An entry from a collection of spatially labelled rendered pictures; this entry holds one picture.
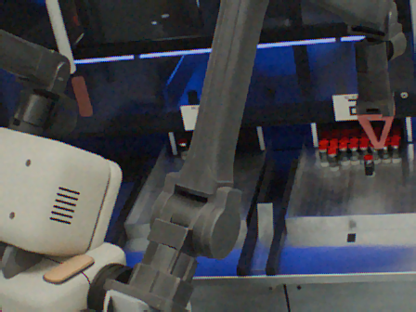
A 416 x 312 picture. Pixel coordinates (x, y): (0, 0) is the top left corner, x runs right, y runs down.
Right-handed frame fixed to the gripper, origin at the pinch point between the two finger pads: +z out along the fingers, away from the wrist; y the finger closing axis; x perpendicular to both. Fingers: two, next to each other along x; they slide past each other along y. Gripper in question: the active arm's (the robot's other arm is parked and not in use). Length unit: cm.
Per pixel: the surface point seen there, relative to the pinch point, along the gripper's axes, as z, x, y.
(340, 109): 0.2, 9.7, 25.7
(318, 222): 16.3, 13.2, 2.4
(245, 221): 15.4, 28.0, 2.4
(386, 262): 20.5, -0.2, -7.7
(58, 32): -24, 66, 14
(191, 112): -1.3, 42.7, 25.6
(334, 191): 15.7, 11.5, 16.9
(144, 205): 16, 53, 15
